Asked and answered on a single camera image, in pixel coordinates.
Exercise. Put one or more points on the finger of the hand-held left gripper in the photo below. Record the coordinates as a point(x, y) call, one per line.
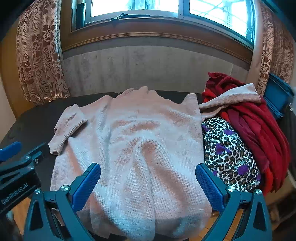
point(34, 156)
point(9, 150)

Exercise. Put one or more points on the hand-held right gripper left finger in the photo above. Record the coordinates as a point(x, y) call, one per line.
point(89, 183)

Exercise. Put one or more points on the leopard print floral garment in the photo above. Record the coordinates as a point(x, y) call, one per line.
point(226, 157)

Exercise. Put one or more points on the pink knit sweater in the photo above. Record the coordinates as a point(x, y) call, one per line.
point(143, 129)

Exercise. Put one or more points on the wooden framed window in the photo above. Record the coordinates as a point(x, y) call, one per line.
point(138, 34)

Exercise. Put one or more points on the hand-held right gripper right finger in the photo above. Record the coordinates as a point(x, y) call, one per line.
point(207, 185)

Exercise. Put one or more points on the blue plastic bin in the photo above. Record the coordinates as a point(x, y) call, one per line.
point(275, 97)

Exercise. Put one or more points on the brown floral curtain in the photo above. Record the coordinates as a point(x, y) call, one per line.
point(39, 58)
point(270, 46)

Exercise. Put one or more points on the red fleece garment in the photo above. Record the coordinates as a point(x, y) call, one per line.
point(254, 125)

